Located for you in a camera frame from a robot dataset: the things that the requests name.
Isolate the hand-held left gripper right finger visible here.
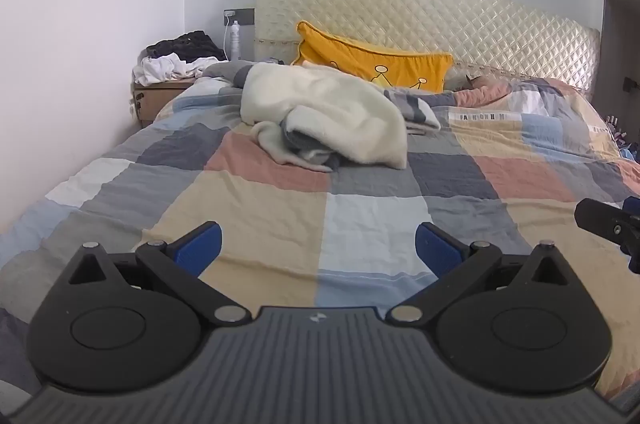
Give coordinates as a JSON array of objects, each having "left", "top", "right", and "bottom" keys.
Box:
[{"left": 387, "top": 223, "right": 572, "bottom": 325}]

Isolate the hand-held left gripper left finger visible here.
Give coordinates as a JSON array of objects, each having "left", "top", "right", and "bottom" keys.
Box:
[{"left": 67, "top": 221, "right": 251, "bottom": 326}]

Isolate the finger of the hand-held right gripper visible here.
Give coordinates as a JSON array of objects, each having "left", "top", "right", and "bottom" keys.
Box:
[{"left": 574, "top": 195, "right": 640, "bottom": 275}]

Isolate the cream fleece garment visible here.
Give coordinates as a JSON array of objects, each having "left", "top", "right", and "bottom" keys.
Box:
[{"left": 241, "top": 62, "right": 409, "bottom": 171}]

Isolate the white clothes pile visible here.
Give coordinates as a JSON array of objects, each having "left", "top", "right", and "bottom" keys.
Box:
[{"left": 132, "top": 53, "right": 221, "bottom": 86}]

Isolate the black clothes pile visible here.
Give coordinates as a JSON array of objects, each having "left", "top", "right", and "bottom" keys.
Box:
[{"left": 146, "top": 31, "right": 229, "bottom": 61}]

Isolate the multicoloured clutter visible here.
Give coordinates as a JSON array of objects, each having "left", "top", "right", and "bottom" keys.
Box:
[{"left": 604, "top": 114, "right": 640, "bottom": 163}]

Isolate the checked patchwork quilt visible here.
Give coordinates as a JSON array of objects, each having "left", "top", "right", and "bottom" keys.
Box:
[{"left": 0, "top": 59, "right": 640, "bottom": 405}]

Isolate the cardboard box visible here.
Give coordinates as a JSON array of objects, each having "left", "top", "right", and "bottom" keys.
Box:
[{"left": 131, "top": 77, "right": 198, "bottom": 128}]

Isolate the grey pillow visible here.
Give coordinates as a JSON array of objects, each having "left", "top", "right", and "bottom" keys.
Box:
[{"left": 444, "top": 72, "right": 503, "bottom": 94}]

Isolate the dark grey cabinet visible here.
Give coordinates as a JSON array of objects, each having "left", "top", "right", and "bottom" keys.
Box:
[{"left": 602, "top": 0, "right": 640, "bottom": 130}]

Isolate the yellow crown print pillow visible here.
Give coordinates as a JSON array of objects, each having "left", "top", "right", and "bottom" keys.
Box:
[{"left": 291, "top": 21, "right": 454, "bottom": 94}]

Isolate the cream quilted headboard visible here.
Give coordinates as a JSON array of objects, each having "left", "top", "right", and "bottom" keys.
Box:
[{"left": 254, "top": 0, "right": 601, "bottom": 105}]

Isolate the grey wall outlet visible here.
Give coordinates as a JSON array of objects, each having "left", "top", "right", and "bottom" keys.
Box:
[{"left": 223, "top": 8, "right": 256, "bottom": 28}]

